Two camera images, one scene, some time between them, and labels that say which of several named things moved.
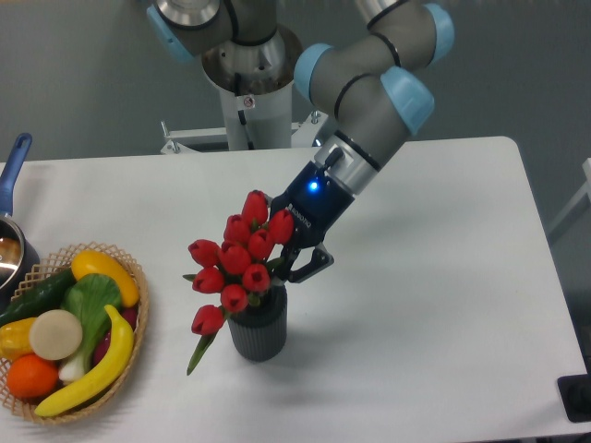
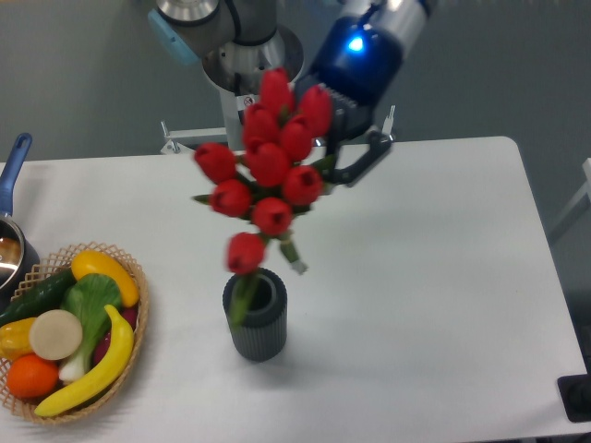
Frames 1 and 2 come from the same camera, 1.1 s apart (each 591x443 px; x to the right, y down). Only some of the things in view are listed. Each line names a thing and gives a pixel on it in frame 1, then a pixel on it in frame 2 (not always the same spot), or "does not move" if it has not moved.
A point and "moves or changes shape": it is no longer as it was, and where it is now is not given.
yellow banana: [102, 378] does not move
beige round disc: [55, 334] does not move
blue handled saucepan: [19, 257] does not move
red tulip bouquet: [237, 269] moves or changes shape
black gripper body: [315, 201] → [357, 65]
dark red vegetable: [130, 316] does not move
